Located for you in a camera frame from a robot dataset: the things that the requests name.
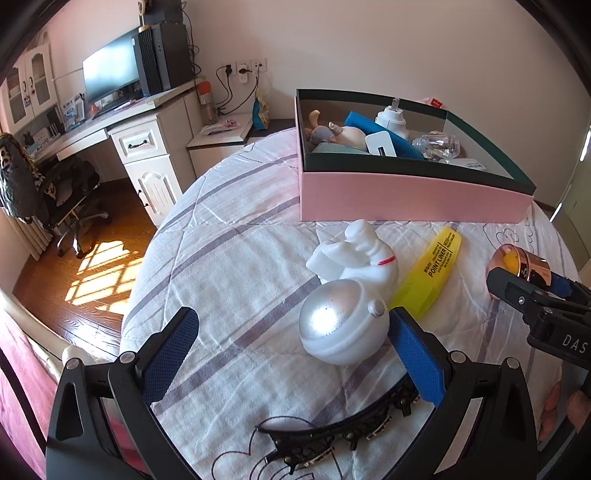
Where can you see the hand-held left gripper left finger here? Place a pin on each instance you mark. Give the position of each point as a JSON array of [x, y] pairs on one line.
[[173, 355]]

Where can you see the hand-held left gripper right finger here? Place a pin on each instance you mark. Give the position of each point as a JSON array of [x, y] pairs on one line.
[[415, 360]]

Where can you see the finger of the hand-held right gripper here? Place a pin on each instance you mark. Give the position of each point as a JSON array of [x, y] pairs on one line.
[[572, 290], [515, 290]]

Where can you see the rose gold jar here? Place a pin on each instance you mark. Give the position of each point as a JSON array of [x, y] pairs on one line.
[[524, 267]]

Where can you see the white astronaut figurine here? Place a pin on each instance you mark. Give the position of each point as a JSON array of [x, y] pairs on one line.
[[341, 295]]

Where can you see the pink storage box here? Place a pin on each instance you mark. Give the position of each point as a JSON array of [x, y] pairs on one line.
[[397, 194]]

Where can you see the clear plastic bottle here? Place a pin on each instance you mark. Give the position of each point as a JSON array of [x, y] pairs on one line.
[[436, 146]]

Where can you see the blue plastic case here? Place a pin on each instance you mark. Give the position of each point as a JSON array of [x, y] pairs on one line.
[[404, 145]]

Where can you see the white charger block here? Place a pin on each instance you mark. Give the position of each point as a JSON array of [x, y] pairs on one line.
[[381, 145]]

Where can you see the pink pig figurine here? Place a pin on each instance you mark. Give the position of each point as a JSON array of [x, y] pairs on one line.
[[344, 134]]

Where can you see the person's right hand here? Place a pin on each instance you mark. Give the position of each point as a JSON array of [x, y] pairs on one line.
[[556, 410]]

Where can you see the yellow cosmetic tube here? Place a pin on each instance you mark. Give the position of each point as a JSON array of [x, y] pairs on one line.
[[434, 272]]

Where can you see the black hair clip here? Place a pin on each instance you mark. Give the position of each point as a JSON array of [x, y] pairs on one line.
[[351, 427]]

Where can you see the white printed card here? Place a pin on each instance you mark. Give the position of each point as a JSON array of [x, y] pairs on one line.
[[466, 164]]

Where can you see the pink bed sheet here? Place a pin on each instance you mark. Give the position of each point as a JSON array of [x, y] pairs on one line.
[[23, 378]]

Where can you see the black office chair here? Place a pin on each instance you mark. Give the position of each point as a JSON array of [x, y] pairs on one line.
[[64, 198]]

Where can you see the beige curtain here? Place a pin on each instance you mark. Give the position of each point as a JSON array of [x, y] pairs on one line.
[[23, 233]]

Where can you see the red card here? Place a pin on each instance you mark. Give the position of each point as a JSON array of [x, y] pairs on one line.
[[434, 102]]

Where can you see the white desk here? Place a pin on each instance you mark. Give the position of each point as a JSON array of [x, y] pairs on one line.
[[143, 152]]

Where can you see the white nightstand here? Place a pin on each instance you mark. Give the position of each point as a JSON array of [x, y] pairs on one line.
[[231, 150]]

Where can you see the pink magazine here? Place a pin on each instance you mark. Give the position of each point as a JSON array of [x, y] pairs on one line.
[[224, 126]]

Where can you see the patterned jacket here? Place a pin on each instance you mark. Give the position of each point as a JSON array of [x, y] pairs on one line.
[[16, 175]]

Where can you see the orange-capped bottle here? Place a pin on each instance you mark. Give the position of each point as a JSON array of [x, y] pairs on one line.
[[206, 99]]

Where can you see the blue and white snack bag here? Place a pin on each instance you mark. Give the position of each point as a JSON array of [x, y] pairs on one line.
[[261, 110]]

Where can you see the blue box on desk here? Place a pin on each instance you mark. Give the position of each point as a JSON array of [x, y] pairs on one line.
[[74, 110]]

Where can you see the black computer monitor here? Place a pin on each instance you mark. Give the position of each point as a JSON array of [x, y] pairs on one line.
[[111, 69]]

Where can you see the black computer tower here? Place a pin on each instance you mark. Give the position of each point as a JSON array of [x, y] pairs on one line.
[[164, 57]]

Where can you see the white glass-door cabinet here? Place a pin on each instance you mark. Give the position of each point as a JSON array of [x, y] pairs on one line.
[[27, 87]]

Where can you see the black speaker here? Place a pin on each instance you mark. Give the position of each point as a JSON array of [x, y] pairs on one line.
[[159, 11]]

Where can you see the wall outlets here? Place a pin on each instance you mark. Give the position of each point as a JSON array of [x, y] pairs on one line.
[[244, 67]]

